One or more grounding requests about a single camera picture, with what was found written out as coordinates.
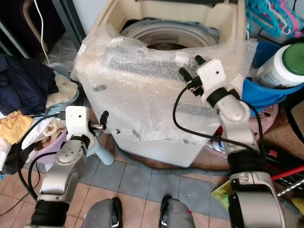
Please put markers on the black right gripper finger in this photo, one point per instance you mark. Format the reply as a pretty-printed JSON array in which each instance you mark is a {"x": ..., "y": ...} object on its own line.
[
  {"x": 200, "y": 60},
  {"x": 185, "y": 76}
]

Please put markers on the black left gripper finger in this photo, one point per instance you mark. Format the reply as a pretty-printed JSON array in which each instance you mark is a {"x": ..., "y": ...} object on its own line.
[
  {"x": 104, "y": 120},
  {"x": 63, "y": 115}
]

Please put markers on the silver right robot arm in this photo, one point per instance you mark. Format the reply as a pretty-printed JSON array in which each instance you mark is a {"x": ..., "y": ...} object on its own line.
[{"x": 242, "y": 137}]

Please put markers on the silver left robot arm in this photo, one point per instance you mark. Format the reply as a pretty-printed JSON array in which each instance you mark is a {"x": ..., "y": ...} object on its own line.
[{"x": 59, "y": 175}]

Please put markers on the cream top-load washing machine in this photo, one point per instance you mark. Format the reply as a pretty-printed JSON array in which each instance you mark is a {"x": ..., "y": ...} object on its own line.
[{"x": 137, "y": 145}]

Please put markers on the turquoise plastic clothes hanger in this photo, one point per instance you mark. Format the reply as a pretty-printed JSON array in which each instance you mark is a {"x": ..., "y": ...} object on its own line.
[{"x": 263, "y": 16}]

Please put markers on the pink plastic clothes hanger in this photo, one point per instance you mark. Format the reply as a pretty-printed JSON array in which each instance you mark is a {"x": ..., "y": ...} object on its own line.
[{"x": 295, "y": 12}]

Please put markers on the cream garment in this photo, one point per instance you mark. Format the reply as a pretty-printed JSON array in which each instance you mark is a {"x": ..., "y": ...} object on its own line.
[{"x": 66, "y": 90}]

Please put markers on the purple plastic laundry basket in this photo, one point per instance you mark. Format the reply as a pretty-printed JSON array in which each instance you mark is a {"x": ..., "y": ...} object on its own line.
[{"x": 47, "y": 147}]

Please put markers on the clear bubble wrap sheet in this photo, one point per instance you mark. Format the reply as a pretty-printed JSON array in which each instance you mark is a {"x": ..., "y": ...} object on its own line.
[{"x": 133, "y": 90}]

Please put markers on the dark navy garment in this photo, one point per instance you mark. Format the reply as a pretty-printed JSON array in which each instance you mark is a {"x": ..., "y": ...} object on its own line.
[{"x": 28, "y": 83}]

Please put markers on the yellow garment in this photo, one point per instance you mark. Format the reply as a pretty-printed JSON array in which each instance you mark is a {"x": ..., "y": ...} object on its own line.
[{"x": 14, "y": 128}]

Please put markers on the white and blue shoe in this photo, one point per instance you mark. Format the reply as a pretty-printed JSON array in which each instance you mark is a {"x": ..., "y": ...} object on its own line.
[{"x": 218, "y": 145}]

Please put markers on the blue plastic basin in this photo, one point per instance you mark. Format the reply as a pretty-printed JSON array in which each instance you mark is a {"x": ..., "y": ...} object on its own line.
[{"x": 263, "y": 97}]

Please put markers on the white garment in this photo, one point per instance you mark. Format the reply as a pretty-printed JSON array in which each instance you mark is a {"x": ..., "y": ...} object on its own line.
[{"x": 7, "y": 154}]

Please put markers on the white jar with green lid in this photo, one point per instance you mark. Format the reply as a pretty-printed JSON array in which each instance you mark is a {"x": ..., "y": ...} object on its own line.
[{"x": 278, "y": 69}]

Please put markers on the brown cardboard box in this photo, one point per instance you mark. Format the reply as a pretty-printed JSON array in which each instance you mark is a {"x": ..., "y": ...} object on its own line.
[{"x": 287, "y": 135}]

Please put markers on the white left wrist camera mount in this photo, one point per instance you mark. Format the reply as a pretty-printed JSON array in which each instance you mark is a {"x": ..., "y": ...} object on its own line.
[{"x": 76, "y": 121}]

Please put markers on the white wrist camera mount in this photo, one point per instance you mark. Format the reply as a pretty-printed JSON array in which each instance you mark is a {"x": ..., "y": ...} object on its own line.
[
  {"x": 76, "y": 121},
  {"x": 213, "y": 76}
]

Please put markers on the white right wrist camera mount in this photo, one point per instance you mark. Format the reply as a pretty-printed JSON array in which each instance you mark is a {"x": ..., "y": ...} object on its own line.
[{"x": 213, "y": 76}]

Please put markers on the dark metal frame post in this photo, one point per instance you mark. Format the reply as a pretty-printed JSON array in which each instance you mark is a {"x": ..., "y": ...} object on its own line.
[{"x": 69, "y": 23}]

